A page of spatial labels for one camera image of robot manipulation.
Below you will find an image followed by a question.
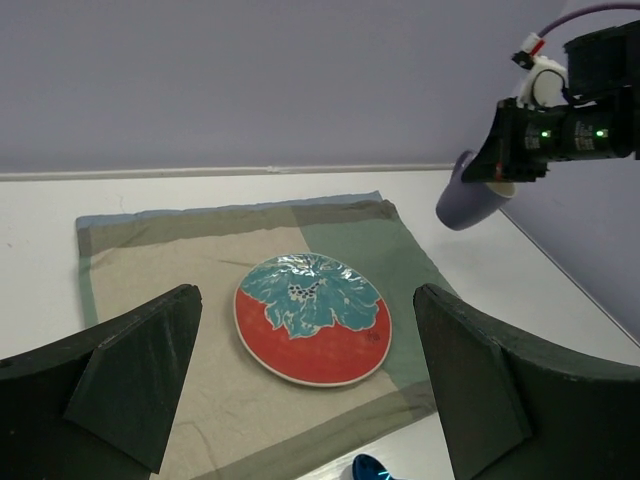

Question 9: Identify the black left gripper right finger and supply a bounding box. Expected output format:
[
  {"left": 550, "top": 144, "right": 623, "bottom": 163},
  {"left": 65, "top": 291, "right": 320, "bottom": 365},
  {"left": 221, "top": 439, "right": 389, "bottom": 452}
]
[{"left": 413, "top": 284, "right": 639, "bottom": 479}]

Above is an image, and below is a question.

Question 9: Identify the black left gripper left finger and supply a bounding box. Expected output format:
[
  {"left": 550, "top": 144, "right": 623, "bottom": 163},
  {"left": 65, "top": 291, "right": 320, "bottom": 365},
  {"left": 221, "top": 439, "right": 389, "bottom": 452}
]
[{"left": 1, "top": 284, "right": 202, "bottom": 479}]

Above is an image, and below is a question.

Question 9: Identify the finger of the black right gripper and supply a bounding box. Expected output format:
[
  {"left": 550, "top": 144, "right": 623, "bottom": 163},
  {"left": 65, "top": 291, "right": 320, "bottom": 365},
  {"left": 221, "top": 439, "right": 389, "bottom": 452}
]
[{"left": 461, "top": 136, "right": 502, "bottom": 183}]

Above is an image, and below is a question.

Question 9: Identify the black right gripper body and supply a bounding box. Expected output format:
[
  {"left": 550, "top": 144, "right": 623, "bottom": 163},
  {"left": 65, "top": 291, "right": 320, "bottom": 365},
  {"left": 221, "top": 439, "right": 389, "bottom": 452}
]
[{"left": 494, "top": 100, "right": 639, "bottom": 183}]

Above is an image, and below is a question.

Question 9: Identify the lavender cup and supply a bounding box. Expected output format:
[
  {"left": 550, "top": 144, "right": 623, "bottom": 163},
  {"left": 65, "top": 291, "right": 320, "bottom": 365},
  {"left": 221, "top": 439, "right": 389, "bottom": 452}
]
[{"left": 435, "top": 150, "right": 517, "bottom": 231}]

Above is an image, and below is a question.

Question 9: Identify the patchwork cloth placemat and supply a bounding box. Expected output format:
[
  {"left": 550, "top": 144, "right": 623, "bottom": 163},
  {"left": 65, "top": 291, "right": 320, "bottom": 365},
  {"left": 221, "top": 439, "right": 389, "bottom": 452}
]
[{"left": 76, "top": 193, "right": 446, "bottom": 479}]

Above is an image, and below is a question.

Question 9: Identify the red and teal plate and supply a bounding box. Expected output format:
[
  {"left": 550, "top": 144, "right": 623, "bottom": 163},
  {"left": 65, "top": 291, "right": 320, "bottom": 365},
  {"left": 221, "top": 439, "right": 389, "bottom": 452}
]
[{"left": 233, "top": 252, "right": 393, "bottom": 388}]

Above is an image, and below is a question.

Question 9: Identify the blue metal spoon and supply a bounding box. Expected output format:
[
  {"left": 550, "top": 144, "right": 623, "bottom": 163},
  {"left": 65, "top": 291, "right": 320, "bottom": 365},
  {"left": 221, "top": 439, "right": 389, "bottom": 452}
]
[{"left": 351, "top": 454, "right": 393, "bottom": 480}]

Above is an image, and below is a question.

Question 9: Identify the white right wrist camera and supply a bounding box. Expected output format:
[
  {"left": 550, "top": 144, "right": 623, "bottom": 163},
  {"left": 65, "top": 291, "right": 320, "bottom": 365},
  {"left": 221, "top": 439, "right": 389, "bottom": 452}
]
[{"left": 511, "top": 32, "right": 568, "bottom": 108}]

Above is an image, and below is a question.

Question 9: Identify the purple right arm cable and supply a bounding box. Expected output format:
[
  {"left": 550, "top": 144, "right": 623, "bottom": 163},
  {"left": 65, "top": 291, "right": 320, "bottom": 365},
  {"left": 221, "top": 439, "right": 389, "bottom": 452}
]
[{"left": 542, "top": 0, "right": 640, "bottom": 39}]

